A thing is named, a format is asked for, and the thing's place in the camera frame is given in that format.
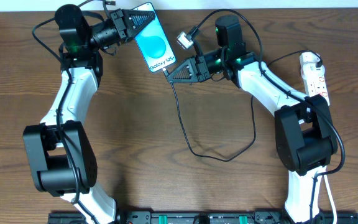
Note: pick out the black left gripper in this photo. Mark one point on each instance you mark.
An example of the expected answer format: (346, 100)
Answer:
(119, 23)

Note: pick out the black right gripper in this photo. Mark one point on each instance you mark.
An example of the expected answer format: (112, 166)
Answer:
(202, 66)

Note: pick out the blue screen smartphone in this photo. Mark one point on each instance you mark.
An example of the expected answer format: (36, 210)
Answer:
(155, 47)

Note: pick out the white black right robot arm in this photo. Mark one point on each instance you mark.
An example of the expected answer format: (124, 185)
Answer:
(305, 136)

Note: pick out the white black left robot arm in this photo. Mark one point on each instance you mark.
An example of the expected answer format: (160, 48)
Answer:
(59, 153)

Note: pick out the white usb charger plug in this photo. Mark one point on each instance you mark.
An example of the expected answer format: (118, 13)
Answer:
(311, 65)

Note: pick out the white power strip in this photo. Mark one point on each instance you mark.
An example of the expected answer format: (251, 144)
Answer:
(316, 85)

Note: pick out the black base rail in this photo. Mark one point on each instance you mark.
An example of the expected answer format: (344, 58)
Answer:
(268, 217)

